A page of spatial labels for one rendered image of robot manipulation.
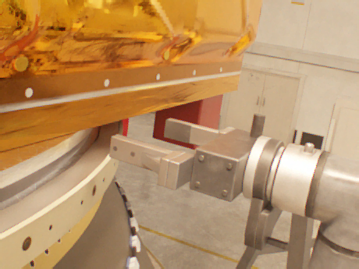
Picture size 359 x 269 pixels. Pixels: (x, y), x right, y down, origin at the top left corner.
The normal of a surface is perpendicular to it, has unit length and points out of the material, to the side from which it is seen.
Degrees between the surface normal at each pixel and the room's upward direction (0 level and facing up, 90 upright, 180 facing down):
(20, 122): 90
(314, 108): 90
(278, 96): 90
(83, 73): 97
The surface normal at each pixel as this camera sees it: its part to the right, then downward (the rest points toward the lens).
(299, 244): -0.90, -0.08
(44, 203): 0.14, -0.96
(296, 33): -0.43, 0.16
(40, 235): 0.94, 0.21
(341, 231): -0.69, 0.08
